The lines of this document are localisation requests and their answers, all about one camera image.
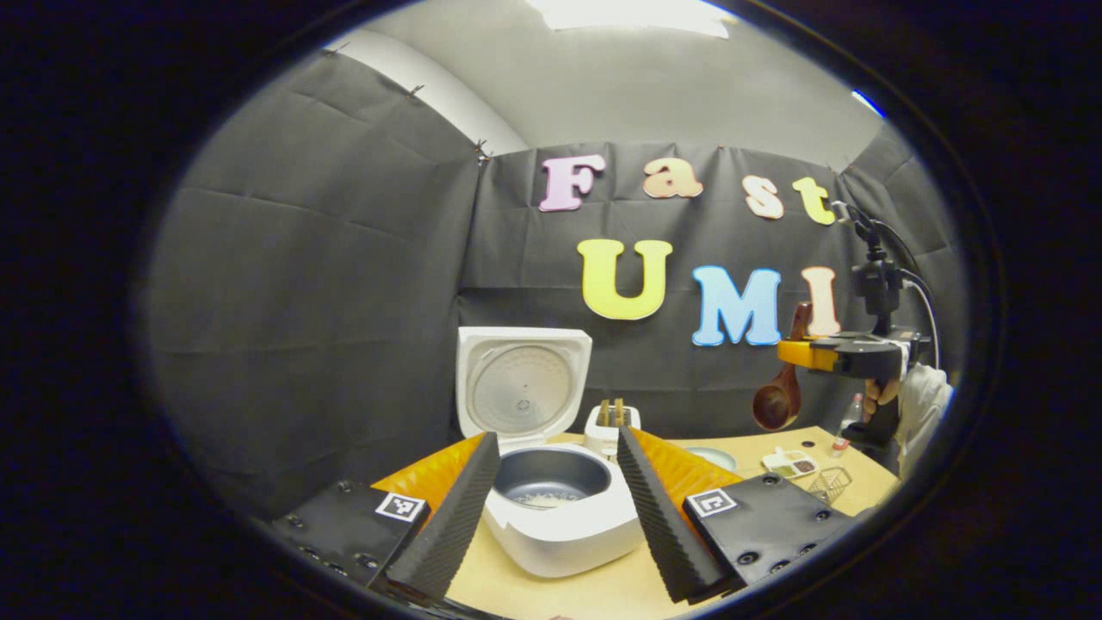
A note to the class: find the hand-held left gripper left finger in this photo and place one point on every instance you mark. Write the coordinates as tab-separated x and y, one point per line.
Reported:
456	525

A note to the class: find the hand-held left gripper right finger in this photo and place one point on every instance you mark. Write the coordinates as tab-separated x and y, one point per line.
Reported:
654	517

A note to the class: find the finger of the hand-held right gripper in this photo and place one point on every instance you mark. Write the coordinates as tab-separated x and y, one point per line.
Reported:
826	355

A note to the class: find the brown wooden spoon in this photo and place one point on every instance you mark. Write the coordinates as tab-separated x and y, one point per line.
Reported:
777	400

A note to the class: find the white rice cooker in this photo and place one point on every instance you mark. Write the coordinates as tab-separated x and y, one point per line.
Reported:
534	542

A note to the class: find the white rice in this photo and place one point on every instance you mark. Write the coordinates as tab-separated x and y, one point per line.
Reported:
547	498

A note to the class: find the clear bottle red label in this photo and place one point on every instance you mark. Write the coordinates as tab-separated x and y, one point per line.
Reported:
848	424

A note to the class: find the pale green plate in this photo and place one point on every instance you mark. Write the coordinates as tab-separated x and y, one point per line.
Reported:
715	456

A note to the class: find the white toaster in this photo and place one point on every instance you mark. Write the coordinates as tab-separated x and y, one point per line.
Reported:
603	435

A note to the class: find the brown toast slice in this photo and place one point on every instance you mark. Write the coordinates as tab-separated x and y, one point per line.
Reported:
604	413
618	412

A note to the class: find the white divided grain dish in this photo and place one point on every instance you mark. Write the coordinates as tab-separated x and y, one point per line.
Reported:
790	463

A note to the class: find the black backdrop cloth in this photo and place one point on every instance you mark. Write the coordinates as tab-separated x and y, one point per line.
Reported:
344	301

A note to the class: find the ceiling light panel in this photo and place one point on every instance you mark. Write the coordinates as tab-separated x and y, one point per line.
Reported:
637	15

